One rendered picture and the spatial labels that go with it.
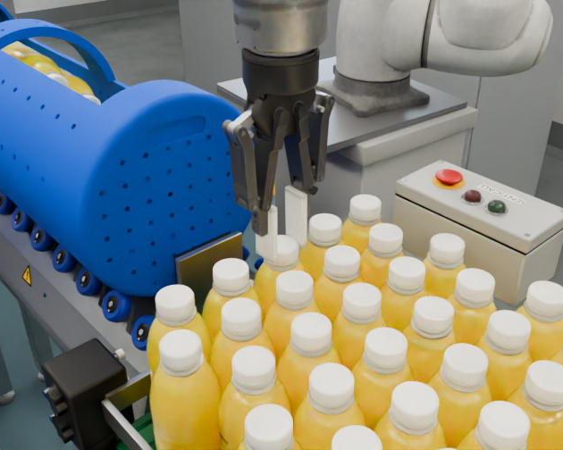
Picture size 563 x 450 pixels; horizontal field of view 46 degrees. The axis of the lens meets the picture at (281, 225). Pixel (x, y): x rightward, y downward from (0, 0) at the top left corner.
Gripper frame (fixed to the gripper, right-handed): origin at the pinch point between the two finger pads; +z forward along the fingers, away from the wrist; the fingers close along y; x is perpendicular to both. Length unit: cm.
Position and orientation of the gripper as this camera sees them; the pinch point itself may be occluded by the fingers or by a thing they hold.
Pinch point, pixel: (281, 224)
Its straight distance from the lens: 73.7
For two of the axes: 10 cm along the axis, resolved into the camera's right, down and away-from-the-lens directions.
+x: 6.7, 3.9, -6.4
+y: -7.5, 3.5, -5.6
